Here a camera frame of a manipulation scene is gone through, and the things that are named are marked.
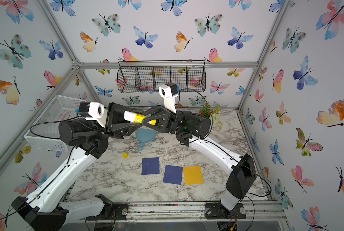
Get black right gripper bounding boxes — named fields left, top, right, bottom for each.
left=142, top=112, right=198, bottom=143

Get yellow glue stick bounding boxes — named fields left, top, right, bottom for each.
left=124, top=111, right=147, bottom=124

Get yellow envelope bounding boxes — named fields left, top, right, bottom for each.
left=183, top=166, right=204, bottom=185

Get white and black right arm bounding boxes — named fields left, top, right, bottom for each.
left=141, top=106, right=257, bottom=211

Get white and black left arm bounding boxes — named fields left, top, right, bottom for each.
left=12, top=103, right=156, bottom=231

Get teal plastic scoop dish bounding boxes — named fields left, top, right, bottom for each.
left=136, top=129, right=157, bottom=152

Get artificial flowers in white pot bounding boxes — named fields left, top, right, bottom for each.
left=199, top=102, right=223, bottom=131

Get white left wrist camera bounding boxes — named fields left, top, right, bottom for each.
left=78, top=102, right=108, bottom=128

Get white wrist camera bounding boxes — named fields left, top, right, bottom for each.
left=159, top=82, right=179, bottom=113
left=78, top=102, right=108, bottom=128

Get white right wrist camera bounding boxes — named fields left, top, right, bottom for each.
left=159, top=82, right=179, bottom=113

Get black wire wall basket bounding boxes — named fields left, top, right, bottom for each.
left=116, top=59, right=206, bottom=93

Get white mesh wall basket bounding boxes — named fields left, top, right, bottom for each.
left=24, top=93, right=87, bottom=152

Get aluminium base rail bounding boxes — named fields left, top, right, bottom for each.
left=56, top=202, right=288, bottom=223

